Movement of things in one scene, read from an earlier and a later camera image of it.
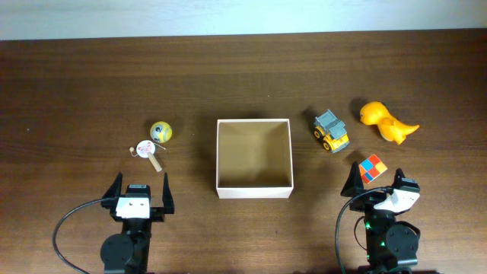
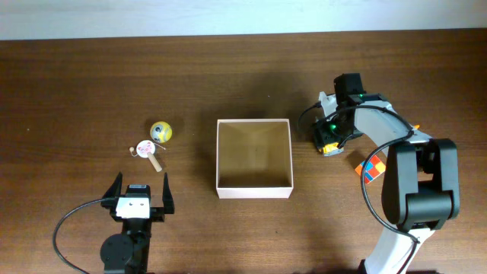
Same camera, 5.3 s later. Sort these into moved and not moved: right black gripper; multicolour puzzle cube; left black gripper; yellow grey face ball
Moved: right black gripper
Not moved: multicolour puzzle cube; yellow grey face ball; left black gripper
